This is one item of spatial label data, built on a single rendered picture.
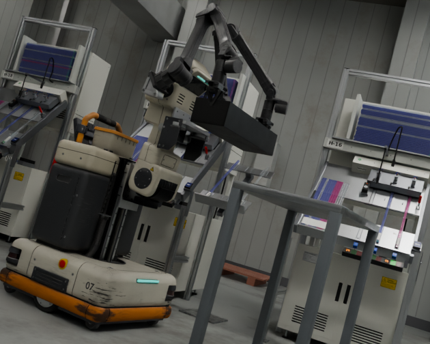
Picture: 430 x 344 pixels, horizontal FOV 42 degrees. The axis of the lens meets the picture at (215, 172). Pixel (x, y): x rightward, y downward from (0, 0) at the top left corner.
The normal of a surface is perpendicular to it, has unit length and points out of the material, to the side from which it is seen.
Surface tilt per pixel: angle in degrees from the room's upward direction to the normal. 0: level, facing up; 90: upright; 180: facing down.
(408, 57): 90
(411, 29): 90
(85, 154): 90
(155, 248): 90
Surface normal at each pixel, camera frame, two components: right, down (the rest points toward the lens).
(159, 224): -0.32, -0.16
